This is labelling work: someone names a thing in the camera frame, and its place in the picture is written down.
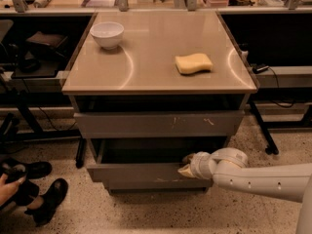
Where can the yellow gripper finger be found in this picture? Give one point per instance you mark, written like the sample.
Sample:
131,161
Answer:
186,171
188,158

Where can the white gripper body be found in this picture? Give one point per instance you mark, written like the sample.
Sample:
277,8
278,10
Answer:
197,165

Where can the grey drawer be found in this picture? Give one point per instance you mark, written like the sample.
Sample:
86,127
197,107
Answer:
154,190
146,163
152,124

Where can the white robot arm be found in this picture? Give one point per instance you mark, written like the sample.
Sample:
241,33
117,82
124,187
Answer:
228,169

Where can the grey top drawer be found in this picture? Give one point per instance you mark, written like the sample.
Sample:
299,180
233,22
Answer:
152,124

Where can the grey bottom drawer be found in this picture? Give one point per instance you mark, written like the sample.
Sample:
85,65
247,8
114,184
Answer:
154,190

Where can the grey drawer cabinet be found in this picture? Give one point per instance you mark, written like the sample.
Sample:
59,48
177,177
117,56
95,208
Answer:
141,76

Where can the person's hand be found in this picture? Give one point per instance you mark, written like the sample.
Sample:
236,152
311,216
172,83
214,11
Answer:
8,190

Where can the black table leg right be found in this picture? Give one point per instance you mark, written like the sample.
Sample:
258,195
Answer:
271,147

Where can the black table leg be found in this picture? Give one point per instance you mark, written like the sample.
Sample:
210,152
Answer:
271,147
80,155

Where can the yellow sponge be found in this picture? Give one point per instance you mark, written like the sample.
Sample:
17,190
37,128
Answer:
193,63

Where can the black table leg left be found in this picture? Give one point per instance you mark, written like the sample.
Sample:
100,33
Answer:
80,155

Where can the black power adapter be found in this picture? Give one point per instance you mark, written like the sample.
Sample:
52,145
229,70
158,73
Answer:
258,68

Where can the white ceramic bowl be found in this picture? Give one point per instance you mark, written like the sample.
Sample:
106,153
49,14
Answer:
108,34

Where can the black leather shoe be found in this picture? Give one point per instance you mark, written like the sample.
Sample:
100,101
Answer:
32,170
43,207

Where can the person's leg dark trousers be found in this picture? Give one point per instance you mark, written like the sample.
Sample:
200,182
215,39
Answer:
27,192

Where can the black headphones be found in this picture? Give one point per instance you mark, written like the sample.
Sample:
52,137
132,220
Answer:
28,63

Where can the dark box on shelf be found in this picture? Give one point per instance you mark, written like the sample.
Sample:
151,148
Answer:
42,41

